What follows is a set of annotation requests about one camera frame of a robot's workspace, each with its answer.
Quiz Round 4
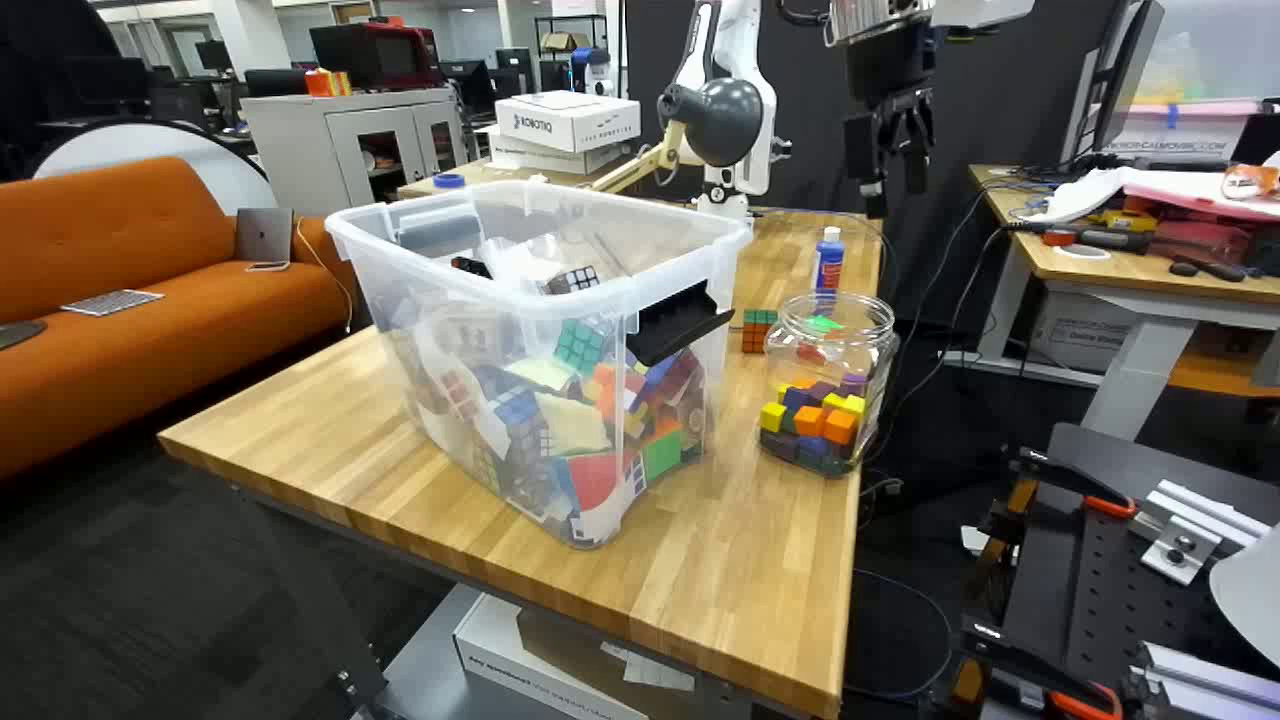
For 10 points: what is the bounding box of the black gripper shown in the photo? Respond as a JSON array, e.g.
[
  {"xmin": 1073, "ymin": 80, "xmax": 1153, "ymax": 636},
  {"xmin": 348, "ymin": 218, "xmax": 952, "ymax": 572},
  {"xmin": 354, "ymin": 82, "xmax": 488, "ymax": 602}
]
[{"xmin": 875, "ymin": 82, "xmax": 933, "ymax": 154}]

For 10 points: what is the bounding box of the grey desk lamp wooden arm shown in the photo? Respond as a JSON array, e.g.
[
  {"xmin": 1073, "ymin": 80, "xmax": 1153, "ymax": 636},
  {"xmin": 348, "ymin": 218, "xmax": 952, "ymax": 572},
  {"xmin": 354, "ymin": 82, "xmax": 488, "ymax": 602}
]
[{"xmin": 587, "ymin": 75, "xmax": 768, "ymax": 200}]

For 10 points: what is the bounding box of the white cardboard box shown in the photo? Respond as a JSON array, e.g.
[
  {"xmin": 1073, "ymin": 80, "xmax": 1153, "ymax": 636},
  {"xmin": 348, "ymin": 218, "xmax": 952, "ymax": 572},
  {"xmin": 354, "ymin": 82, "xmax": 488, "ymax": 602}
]
[{"xmin": 498, "ymin": 91, "xmax": 641, "ymax": 150}]

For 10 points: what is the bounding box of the clear plastic storage bin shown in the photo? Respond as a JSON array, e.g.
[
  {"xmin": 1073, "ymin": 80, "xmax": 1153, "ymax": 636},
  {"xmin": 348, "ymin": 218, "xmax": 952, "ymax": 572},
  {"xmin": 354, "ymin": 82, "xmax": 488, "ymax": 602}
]
[{"xmin": 330, "ymin": 179, "xmax": 747, "ymax": 549}]

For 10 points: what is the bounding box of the black bin handle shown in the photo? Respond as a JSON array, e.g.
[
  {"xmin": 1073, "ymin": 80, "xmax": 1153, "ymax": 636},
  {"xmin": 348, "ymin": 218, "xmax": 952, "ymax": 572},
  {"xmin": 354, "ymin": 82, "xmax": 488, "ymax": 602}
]
[{"xmin": 629, "ymin": 283, "xmax": 732, "ymax": 362}]

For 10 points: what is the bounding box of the computer monitor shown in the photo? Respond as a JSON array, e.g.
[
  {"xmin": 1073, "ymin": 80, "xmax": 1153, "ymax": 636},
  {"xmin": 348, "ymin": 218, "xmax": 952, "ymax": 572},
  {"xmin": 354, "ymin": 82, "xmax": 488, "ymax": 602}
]
[{"xmin": 1059, "ymin": 0, "xmax": 1280, "ymax": 168}]

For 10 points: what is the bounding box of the wooden side desk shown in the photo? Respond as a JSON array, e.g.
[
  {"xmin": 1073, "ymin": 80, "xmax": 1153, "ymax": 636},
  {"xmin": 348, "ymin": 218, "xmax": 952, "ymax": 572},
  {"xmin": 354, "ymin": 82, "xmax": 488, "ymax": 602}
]
[{"xmin": 956, "ymin": 164, "xmax": 1280, "ymax": 440}]

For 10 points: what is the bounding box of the orange sofa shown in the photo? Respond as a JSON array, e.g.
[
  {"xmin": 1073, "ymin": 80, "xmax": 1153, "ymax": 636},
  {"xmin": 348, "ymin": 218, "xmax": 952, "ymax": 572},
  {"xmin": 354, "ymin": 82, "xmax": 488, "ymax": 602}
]
[{"xmin": 0, "ymin": 154, "xmax": 354, "ymax": 482}]

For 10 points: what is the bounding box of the blue paint bottle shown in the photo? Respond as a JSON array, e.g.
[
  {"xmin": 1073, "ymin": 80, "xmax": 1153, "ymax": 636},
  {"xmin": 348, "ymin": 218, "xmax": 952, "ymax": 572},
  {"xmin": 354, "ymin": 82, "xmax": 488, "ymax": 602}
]
[{"xmin": 812, "ymin": 223, "xmax": 843, "ymax": 295}]

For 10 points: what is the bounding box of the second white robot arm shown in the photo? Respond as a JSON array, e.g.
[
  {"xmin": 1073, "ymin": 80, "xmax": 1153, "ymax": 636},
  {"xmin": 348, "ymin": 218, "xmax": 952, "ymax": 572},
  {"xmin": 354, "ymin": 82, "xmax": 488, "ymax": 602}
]
[{"xmin": 656, "ymin": 0, "xmax": 776, "ymax": 223}]

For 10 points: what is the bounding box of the colourful puzzle cube on table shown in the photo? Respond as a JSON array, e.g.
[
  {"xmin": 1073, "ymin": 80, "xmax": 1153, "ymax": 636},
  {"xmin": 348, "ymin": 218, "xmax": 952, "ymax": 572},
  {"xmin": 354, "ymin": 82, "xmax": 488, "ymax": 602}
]
[{"xmin": 741, "ymin": 307, "xmax": 776, "ymax": 356}]

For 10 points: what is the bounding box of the clear jar of cubes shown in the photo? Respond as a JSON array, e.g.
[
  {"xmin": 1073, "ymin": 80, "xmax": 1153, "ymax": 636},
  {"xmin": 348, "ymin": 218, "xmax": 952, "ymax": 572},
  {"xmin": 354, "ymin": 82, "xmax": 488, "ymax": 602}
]
[{"xmin": 757, "ymin": 292, "xmax": 902, "ymax": 475}]

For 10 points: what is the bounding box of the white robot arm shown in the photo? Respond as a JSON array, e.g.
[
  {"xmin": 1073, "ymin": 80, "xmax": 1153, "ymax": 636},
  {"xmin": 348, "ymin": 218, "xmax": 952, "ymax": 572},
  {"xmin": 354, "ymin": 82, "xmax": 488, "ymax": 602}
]
[{"xmin": 823, "ymin": 0, "xmax": 1038, "ymax": 160}]

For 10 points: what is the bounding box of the grey laptop on sofa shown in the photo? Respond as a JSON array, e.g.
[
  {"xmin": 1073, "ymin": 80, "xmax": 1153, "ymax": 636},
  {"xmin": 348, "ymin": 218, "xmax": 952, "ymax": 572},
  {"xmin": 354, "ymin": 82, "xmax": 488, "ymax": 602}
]
[{"xmin": 238, "ymin": 208, "xmax": 291, "ymax": 268}]

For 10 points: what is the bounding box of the white cabinet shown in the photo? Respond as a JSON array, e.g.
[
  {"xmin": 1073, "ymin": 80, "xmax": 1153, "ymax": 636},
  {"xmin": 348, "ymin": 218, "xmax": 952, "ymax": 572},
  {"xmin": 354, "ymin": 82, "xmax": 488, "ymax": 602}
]
[{"xmin": 246, "ymin": 89, "xmax": 472, "ymax": 216}]

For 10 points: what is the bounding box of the grey tablet on sofa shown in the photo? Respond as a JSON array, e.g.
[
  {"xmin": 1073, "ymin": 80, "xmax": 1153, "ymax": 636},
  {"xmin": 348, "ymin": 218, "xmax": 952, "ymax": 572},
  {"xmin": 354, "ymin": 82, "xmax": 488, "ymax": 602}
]
[{"xmin": 62, "ymin": 286, "xmax": 163, "ymax": 318}]

